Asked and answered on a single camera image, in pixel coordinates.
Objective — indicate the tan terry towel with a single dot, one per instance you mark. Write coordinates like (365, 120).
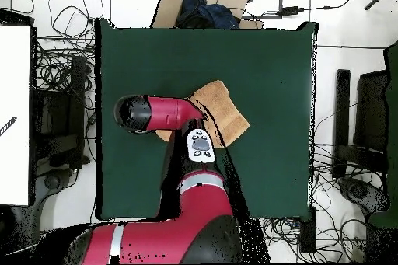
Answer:
(224, 109)

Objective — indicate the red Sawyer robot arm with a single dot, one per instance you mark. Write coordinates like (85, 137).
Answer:
(168, 112)

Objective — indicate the white flat panel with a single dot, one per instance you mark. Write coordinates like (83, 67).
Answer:
(15, 91)

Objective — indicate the dark green table cloth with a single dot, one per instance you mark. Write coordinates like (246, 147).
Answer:
(140, 59)

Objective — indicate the dark blue jeans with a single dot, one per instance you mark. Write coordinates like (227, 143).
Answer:
(214, 16)

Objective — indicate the brown cardboard box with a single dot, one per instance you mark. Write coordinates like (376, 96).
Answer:
(168, 10)

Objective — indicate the black power strip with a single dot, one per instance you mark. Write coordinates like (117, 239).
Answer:
(307, 230)

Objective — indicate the black power adapter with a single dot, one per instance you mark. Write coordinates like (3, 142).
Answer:
(289, 10)

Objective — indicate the grey stand foot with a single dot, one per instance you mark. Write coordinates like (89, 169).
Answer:
(53, 181)
(360, 191)

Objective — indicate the black striped rod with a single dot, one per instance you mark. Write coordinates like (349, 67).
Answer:
(7, 126)

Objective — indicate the black stand frame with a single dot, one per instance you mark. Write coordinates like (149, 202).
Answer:
(62, 115)
(342, 106)

